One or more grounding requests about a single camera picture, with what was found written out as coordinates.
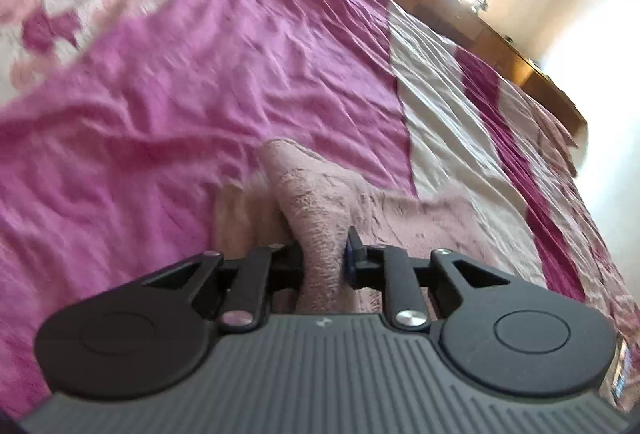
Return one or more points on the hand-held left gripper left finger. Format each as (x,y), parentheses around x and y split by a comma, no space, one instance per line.
(250,284)

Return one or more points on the magenta and cream floral bedspread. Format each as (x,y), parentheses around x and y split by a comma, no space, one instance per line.
(200,63)

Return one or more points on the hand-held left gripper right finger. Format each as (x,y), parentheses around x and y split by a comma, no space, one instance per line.
(395,279)

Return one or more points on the small glass jar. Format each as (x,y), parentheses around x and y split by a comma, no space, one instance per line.
(480,4)

